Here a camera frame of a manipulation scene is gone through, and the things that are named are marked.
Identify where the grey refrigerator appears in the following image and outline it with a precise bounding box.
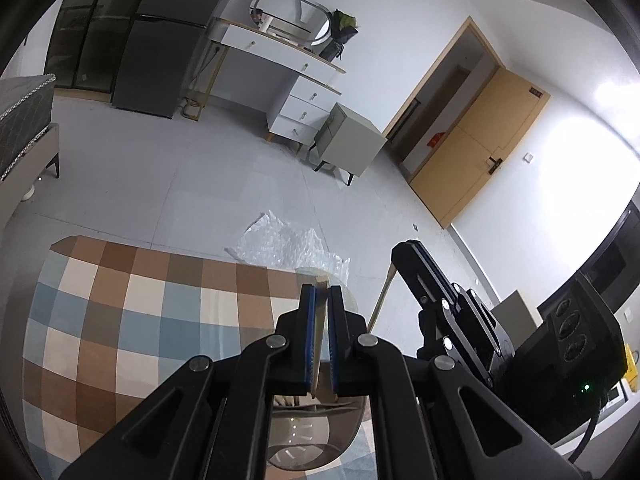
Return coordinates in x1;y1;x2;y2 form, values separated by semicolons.
111;0;236;121

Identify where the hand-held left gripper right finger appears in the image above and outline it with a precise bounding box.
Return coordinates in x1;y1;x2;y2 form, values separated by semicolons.
327;285;585;480

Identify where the checkered tablecloth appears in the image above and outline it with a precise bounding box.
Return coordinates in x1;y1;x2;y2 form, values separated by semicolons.
22;235;381;480

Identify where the black cabinet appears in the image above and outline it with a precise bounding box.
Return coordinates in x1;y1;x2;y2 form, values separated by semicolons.
537;200;640;341

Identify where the clear bubble wrap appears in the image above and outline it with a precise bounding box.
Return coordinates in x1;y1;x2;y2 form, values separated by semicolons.
224;212;351;281

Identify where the beige box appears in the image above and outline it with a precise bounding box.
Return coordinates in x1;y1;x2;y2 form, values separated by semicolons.
490;291;543;333

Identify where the black cable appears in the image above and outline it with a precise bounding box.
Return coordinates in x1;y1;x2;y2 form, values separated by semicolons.
570;400;603;466

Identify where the grey bed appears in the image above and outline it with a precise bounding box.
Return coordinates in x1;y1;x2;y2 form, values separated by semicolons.
0;74;62;201

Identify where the wooden door frame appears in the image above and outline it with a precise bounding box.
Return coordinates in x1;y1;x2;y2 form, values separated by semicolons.
382;16;503;171

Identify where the wooden door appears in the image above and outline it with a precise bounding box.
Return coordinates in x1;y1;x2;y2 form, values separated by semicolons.
407;67;551;228

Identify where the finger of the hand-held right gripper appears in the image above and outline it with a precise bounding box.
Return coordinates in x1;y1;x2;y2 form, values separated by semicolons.
391;240;515;391

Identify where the oval mirror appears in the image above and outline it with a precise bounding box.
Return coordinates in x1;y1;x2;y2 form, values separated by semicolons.
248;0;332;51

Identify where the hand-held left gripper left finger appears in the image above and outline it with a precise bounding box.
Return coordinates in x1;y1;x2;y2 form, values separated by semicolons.
59;284;318;480

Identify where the pale wooden chopstick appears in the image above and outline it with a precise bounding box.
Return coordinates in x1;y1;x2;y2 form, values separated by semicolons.
310;279;332;403
367;266;397;333

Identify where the white dressing table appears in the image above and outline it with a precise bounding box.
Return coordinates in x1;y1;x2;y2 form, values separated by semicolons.
181;16;347;147

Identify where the dark glass cabinet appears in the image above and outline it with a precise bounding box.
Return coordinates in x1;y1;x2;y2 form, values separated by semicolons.
44;0;151;93

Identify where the beige nightstand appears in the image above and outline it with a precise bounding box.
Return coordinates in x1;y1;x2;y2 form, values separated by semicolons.
312;102;388;186

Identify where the clear grey utensil holder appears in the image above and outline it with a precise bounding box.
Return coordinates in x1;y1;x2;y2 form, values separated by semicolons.
265;267;372;472

